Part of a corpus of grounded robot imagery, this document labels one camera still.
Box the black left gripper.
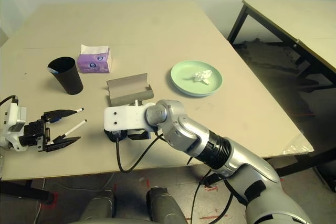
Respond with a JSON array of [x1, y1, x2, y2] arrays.
[[24, 109, 81, 153]]

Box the black sunglasses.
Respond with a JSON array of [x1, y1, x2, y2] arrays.
[[104, 129, 128, 143]]

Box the black metal table leg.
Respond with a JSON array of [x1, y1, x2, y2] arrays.
[[202, 173, 222, 187], [0, 179, 55, 204]]

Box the grey robot right leg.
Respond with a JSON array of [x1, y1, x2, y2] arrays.
[[146, 186, 187, 224]]

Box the black tapered cup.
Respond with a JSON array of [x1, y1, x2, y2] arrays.
[[47, 56, 84, 95]]

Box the grey robot left leg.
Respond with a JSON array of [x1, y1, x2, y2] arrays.
[[78, 189, 116, 224]]

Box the grey robot torso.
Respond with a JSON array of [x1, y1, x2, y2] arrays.
[[68, 217, 148, 224]]

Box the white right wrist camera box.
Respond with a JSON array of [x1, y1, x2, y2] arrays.
[[103, 104, 158, 132]]

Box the thin white floor cable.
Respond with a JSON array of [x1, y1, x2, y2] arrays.
[[35, 173, 114, 218]]

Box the black framed side table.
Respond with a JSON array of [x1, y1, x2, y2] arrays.
[[227, 0, 336, 91]]

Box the grey glasses case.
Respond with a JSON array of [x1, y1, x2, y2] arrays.
[[106, 73, 154, 107]]

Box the white marker black cap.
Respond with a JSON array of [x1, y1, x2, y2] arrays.
[[54, 119, 88, 142]]

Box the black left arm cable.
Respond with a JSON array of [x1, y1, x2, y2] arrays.
[[0, 94, 19, 106]]

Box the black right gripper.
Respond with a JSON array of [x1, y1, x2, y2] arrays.
[[128, 130, 151, 141]]

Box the light green plastic plate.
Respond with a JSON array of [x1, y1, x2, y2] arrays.
[[170, 60, 223, 97]]

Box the blue plastic plate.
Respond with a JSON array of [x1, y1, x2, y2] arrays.
[[173, 87, 220, 98]]

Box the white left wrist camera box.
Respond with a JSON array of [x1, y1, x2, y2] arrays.
[[0, 102, 28, 153]]

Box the purple tissue pack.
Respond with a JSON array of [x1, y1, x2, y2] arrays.
[[77, 44, 114, 74]]

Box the black table base beam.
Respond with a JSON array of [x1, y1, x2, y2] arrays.
[[265, 150, 336, 192]]

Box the white marker blue cap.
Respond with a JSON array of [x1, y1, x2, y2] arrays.
[[49, 107, 85, 124]]

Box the white tissue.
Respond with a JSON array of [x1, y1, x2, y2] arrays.
[[193, 69, 213, 85]]

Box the clear plastic wrap scrap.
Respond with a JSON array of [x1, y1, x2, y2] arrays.
[[282, 133, 314, 155]]

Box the grey robot leg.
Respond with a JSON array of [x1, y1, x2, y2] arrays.
[[146, 186, 187, 224], [78, 189, 116, 224]]

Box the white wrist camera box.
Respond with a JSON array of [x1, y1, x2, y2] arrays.
[[0, 102, 28, 153], [103, 104, 158, 132]]

